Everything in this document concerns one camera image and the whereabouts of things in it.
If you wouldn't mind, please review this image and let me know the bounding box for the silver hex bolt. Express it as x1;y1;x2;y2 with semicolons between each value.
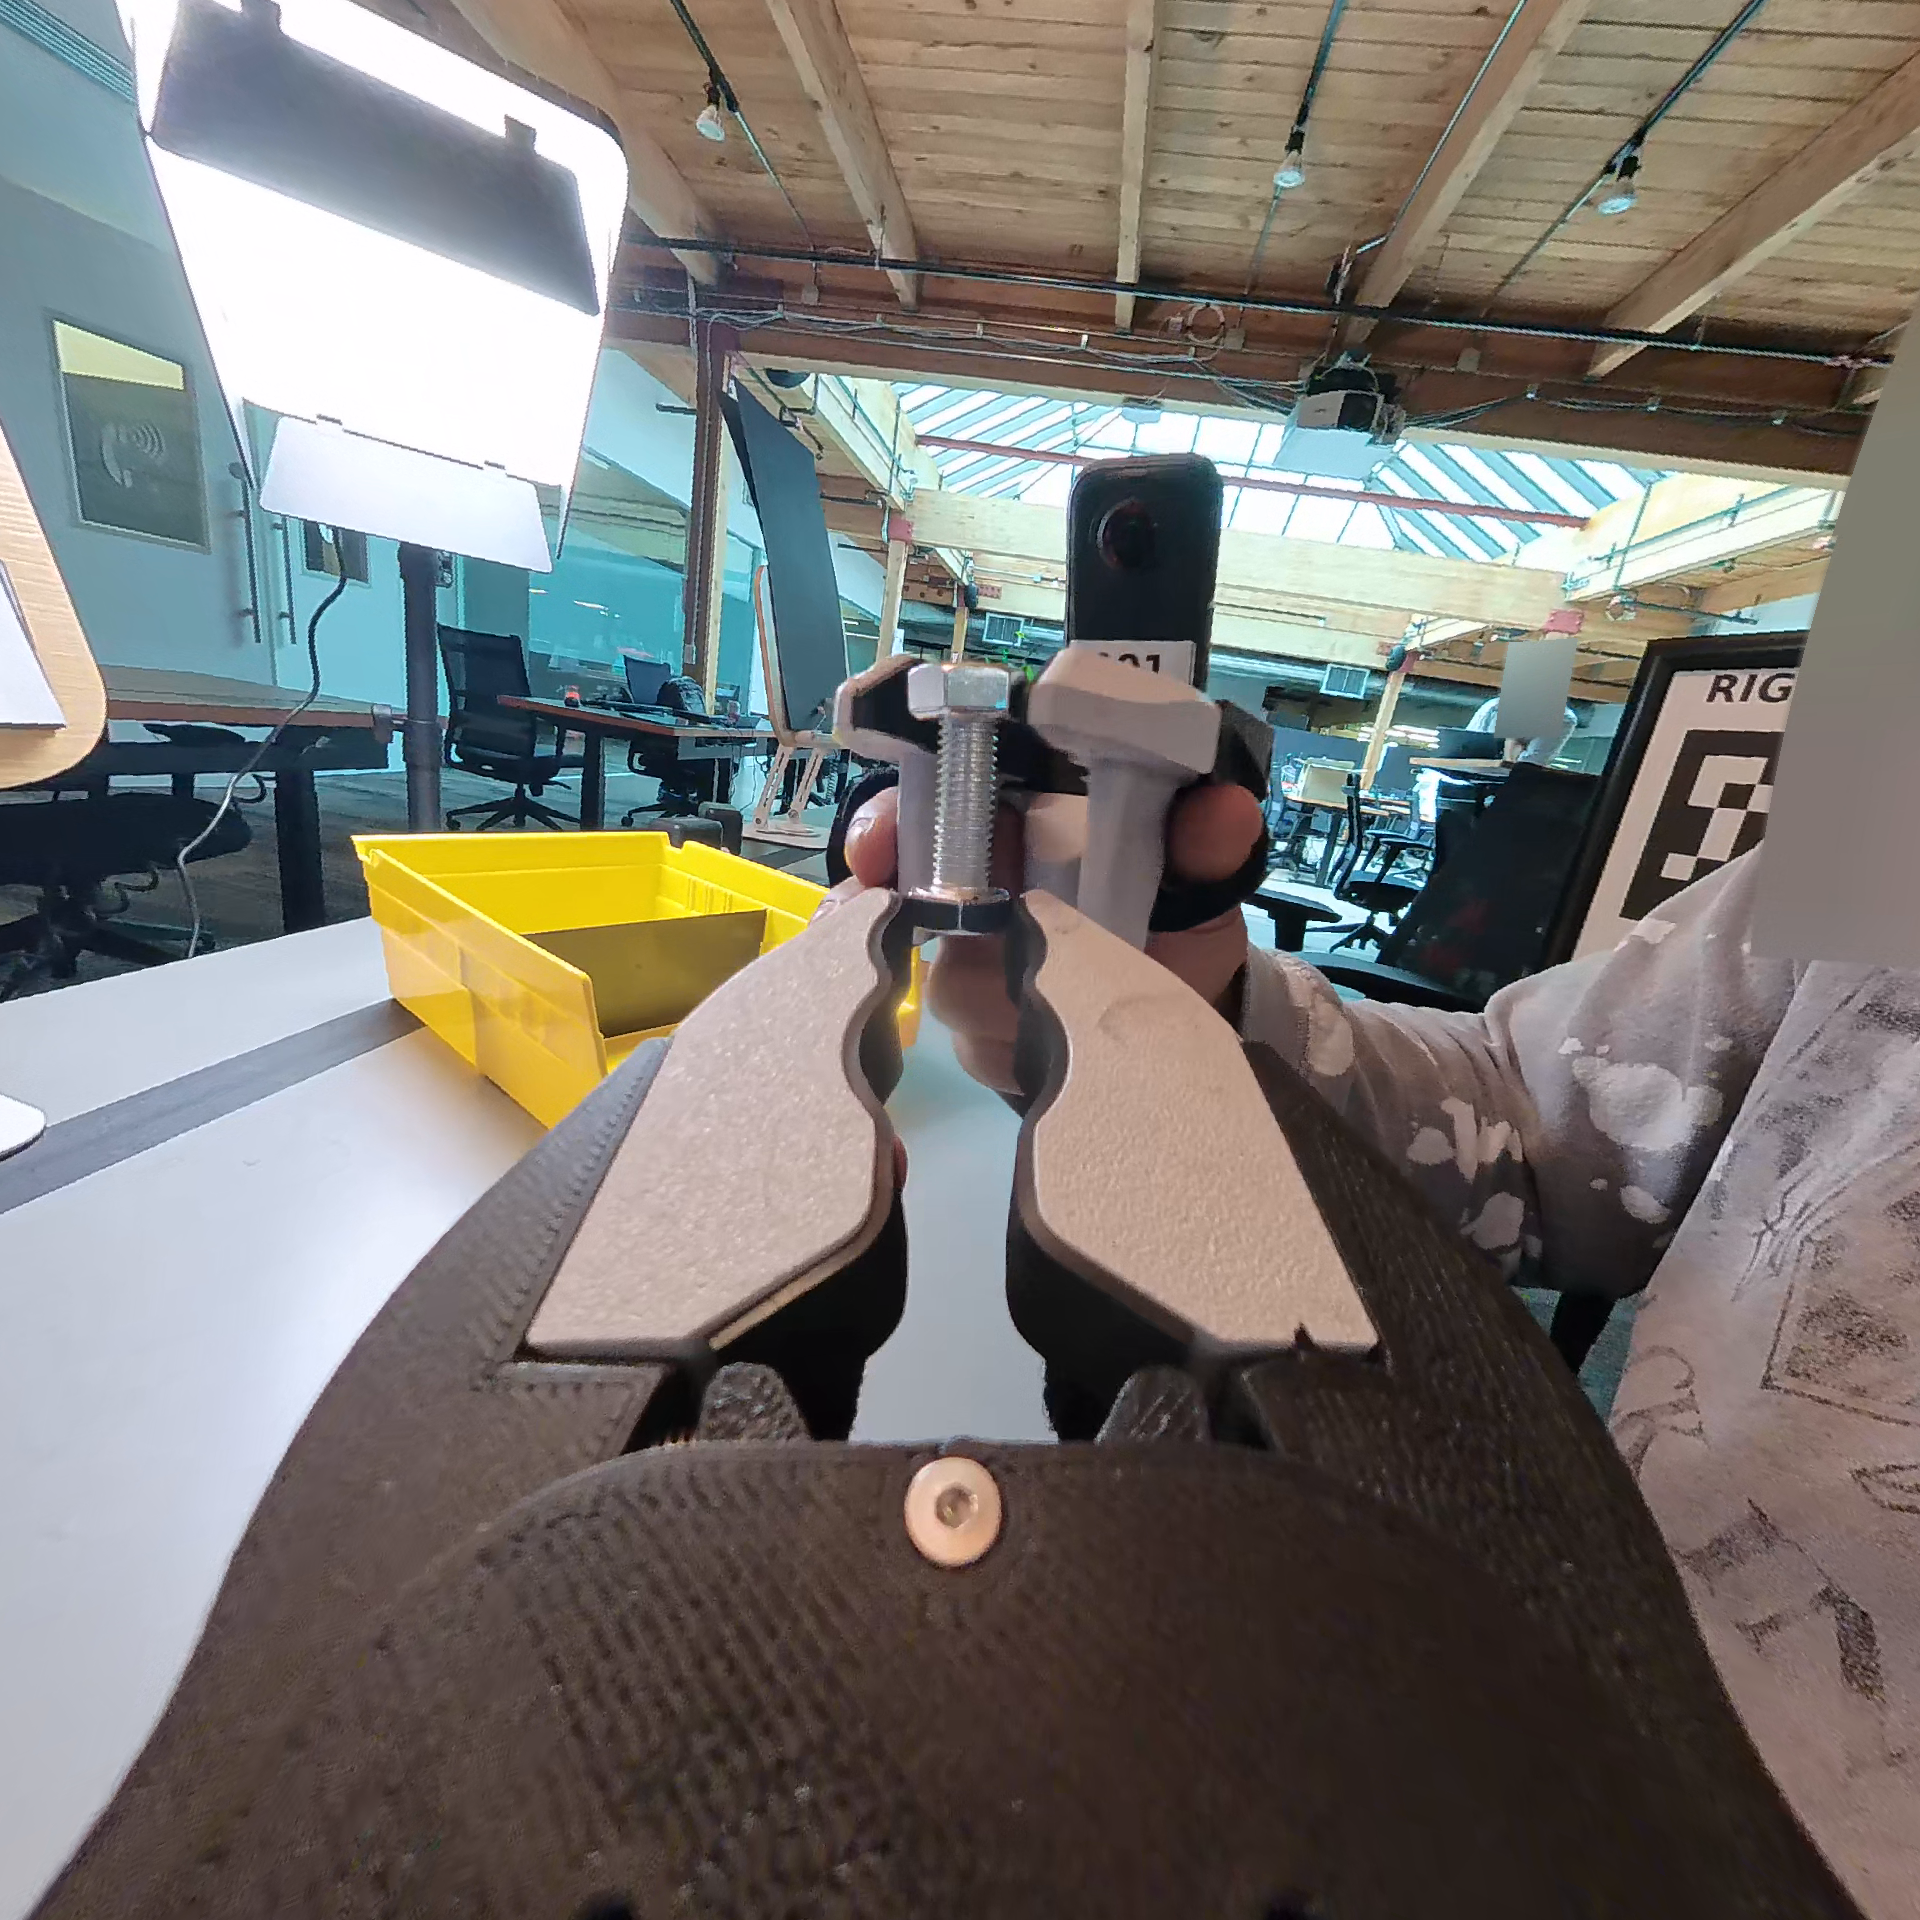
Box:
903;663;1024;910

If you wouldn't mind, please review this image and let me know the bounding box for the grey ceiling box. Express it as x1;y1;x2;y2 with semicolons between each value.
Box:
1278;352;1407;480

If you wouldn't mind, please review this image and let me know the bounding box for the black light stand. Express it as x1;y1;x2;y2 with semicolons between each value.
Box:
397;543;452;834

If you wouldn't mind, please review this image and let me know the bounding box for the black mesh office chair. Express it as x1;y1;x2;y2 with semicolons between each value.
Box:
1304;766;1600;1007

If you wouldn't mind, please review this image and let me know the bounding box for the white diffuser panel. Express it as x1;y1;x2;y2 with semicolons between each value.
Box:
257;415;552;576

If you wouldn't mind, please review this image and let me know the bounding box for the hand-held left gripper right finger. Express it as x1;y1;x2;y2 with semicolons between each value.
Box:
1007;887;1382;1425

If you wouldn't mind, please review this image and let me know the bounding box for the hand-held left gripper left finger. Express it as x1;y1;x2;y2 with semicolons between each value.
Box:
521;887;912;1425

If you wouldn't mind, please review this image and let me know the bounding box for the dark wooden desk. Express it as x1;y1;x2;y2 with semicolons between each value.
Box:
498;693;774;826
96;666;393;932

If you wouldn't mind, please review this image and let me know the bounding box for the black bin divider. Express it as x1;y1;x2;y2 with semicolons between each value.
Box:
516;908;769;1033

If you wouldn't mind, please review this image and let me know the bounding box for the tall black panel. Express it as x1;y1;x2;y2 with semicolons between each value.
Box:
720;381;854;735

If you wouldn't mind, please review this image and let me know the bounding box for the wooden document board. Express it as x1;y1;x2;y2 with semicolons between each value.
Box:
0;420;110;788

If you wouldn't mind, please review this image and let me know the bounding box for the wooden panel stand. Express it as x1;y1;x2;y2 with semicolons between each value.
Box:
750;566;856;834

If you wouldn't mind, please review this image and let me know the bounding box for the black power cable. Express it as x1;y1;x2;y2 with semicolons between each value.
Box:
176;526;350;945

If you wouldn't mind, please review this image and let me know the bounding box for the person's right hand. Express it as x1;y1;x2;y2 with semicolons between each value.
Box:
823;778;1269;1113

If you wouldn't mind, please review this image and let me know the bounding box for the grey wall sign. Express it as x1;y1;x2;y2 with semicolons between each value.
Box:
53;317;212;552

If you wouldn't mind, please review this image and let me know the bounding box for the large yellow plastic bin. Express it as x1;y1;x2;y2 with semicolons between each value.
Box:
351;832;922;1128

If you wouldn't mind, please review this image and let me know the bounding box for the black light flag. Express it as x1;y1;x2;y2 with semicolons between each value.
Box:
150;0;600;317

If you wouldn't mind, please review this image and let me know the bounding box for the black white marker board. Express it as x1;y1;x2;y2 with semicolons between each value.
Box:
1558;633;1808;962

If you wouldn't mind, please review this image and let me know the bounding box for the person's right forearm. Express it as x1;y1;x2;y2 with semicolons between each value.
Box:
1237;854;1800;1297

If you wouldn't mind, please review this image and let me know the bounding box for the printed instruction sheet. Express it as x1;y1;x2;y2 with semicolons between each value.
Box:
0;562;68;730

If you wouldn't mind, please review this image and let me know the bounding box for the bright softbox light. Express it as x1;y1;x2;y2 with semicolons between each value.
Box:
111;0;632;488

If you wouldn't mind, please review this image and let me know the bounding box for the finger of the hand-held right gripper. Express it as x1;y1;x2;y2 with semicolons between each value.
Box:
1034;644;1220;950
832;655;940;768

